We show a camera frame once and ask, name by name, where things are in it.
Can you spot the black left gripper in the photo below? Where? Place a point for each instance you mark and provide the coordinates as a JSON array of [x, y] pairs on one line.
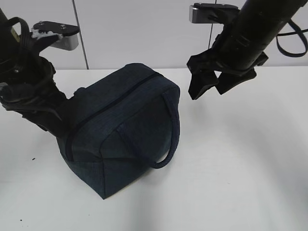
[[32, 92]]

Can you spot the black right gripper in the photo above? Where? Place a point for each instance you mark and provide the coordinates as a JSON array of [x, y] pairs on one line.
[[233, 54]]

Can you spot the dark navy fabric lunch bag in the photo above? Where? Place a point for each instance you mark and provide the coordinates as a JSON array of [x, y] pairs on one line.
[[120, 127]]

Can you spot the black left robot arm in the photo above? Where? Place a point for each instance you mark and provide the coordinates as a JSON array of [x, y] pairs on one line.
[[16, 43]]

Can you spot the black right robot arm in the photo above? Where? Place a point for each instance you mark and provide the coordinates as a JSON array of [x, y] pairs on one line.
[[266, 17]]

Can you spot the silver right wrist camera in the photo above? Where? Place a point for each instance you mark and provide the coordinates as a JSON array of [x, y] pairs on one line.
[[209, 13]]

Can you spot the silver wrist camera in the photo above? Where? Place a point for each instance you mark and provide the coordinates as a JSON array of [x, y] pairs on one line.
[[57, 35], [209, 13]]

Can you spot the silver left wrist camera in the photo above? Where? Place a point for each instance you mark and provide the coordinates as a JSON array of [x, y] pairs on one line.
[[57, 35]]

